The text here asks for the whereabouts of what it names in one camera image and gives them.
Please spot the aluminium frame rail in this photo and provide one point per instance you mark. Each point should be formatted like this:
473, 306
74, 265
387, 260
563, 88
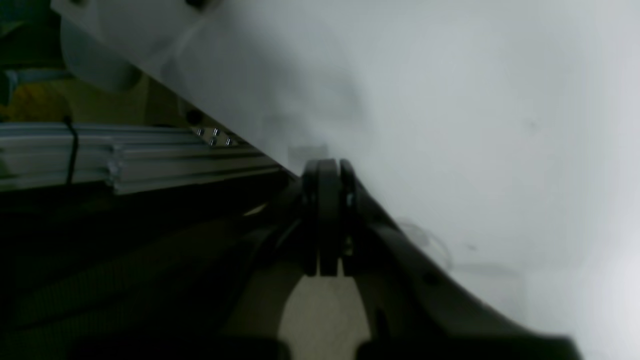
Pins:
130, 159

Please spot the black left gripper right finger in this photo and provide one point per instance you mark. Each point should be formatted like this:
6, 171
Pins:
415, 311

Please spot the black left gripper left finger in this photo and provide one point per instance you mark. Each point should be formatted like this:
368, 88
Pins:
234, 310

